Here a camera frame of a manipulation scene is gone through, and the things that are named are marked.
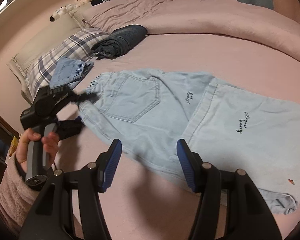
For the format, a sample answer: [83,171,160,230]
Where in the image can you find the pink bed sheet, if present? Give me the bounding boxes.
[0,33,300,240]

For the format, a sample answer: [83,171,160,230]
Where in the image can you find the dark navy folded garment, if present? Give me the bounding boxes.
[91,24,148,59]

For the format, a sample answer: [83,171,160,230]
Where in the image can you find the left hand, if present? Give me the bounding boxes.
[15,128,59,178]

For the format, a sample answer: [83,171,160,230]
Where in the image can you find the pink duvet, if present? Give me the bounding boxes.
[83,0,300,62]

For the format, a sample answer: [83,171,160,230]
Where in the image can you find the beige pillow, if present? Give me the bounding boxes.
[7,14,83,83]

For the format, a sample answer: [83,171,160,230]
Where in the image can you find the pink sleeve left forearm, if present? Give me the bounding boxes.
[0,153,39,237]

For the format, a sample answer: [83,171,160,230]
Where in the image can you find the plush toy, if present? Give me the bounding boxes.
[50,0,92,22]

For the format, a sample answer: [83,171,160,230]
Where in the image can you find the plaid pillow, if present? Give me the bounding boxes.
[26,28,108,98]

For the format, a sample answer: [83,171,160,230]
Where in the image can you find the light blue strawberry pants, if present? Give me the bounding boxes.
[79,69,300,215]

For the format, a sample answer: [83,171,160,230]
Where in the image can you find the blue folded shorts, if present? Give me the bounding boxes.
[49,57,94,89]

